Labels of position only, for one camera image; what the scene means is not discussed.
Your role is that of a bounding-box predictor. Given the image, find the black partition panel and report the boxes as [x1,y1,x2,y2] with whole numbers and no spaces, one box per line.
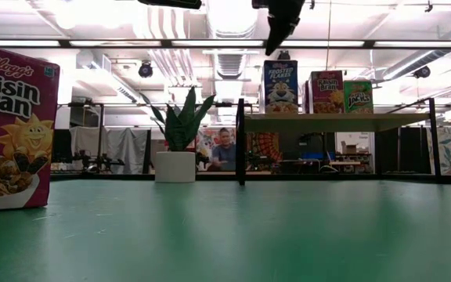
[374,125,432,175]

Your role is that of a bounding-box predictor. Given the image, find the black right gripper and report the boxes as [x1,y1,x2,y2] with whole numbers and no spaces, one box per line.
[251,0,307,56]

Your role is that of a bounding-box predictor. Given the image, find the black metal rack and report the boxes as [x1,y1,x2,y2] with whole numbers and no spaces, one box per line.
[56,101,106,173]

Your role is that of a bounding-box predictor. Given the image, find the black table frame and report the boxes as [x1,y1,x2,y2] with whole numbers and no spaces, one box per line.
[49,172,451,186]

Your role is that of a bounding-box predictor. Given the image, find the wooden shelf with black frame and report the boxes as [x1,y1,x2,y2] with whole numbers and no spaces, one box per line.
[235,96,442,186]

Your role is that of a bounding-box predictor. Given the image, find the wooden workbench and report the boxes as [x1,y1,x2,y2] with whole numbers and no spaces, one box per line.
[329,158,373,174]

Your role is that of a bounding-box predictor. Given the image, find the green snake plant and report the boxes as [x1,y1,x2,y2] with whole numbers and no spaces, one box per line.
[139,86,215,153]

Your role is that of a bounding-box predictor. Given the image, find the black monitor screen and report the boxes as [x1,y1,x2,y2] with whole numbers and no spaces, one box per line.
[51,128,73,164]

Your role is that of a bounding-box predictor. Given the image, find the white drape cloth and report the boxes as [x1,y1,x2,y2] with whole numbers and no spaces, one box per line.
[68,125,150,175]

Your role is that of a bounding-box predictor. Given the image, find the person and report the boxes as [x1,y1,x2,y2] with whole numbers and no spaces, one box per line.
[206,127,237,172]

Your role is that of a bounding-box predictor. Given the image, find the Frosted Flakes cereal box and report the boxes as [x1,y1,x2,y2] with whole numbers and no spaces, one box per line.
[263,60,299,115]

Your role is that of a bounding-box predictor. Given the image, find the white plant pot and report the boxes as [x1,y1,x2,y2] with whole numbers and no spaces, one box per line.
[154,150,197,184]

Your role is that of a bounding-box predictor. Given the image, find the red mandala tapestry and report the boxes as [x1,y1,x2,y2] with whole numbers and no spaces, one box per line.
[245,132,285,162]

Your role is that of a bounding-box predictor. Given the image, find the black overhead light bar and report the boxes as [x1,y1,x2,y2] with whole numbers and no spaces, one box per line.
[0,38,451,50]

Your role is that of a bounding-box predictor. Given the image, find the Apple Jacks cereal box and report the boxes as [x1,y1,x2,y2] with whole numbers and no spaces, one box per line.
[343,80,374,114]

